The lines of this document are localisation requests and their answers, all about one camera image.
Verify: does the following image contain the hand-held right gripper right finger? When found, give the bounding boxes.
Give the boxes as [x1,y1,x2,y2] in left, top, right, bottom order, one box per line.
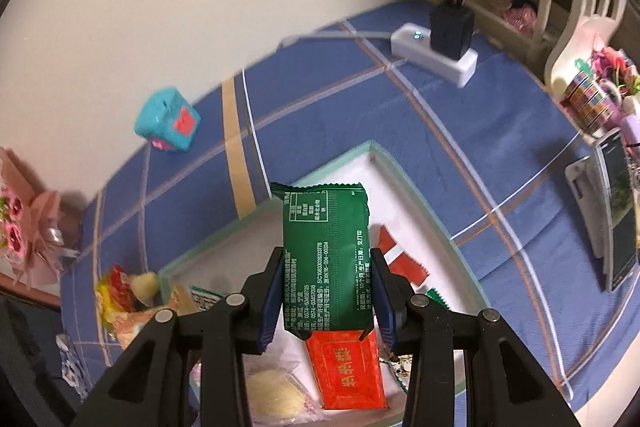
[369,248,583,427]

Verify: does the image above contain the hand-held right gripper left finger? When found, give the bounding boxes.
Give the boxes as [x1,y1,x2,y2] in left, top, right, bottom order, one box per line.
[70,247,286,427]

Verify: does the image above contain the grey printed snack packet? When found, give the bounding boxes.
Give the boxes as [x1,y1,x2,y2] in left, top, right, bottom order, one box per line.
[190,286,226,328]

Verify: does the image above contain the red packet with gold print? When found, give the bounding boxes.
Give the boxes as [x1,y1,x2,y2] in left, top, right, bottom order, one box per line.
[305,327,390,410]

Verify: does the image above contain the round yellow cake clear packet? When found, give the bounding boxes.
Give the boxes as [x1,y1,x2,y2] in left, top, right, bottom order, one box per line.
[242,349,321,427]

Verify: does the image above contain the white tray with green rim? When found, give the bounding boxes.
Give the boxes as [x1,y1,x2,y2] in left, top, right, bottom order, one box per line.
[159,139,488,427]

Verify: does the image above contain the small round bun packet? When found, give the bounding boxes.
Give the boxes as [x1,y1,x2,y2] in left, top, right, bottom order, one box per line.
[131,272,161,308]

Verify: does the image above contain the beige biscuit packet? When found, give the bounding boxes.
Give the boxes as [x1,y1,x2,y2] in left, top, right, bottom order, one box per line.
[111,307,166,350]

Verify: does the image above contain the yellow green snack packet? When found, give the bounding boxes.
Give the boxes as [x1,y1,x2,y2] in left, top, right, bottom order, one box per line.
[95,263,138,333]

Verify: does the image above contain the small red white packet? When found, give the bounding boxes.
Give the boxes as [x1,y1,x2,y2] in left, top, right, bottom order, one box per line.
[377,226,431,290]

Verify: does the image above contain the blue plaid tablecloth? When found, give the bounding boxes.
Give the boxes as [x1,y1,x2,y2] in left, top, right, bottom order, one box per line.
[60,0,621,427]

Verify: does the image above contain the teal toy box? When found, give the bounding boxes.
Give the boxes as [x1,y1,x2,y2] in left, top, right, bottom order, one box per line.
[134,88,202,152]

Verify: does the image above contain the pink flower bouquet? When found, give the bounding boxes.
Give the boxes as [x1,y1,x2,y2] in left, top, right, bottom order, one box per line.
[0,147,83,288]

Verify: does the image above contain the dark cabinet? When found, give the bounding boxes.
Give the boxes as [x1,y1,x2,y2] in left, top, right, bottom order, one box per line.
[0,297,76,427]

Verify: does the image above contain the smartphone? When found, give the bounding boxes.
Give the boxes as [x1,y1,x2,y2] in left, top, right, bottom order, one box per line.
[594,129,640,293]

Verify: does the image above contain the white power strip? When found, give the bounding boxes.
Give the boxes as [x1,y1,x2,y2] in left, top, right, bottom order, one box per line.
[390,23,478,86]

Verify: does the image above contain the black charger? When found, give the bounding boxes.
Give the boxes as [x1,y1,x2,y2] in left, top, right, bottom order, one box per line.
[430,0,475,60]

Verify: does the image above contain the colourful tape roll stack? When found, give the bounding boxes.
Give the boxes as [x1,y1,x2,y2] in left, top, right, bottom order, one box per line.
[562,69,618,132]

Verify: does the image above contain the pink artificial flowers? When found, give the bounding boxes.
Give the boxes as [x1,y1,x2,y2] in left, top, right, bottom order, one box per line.
[592,47,640,92]

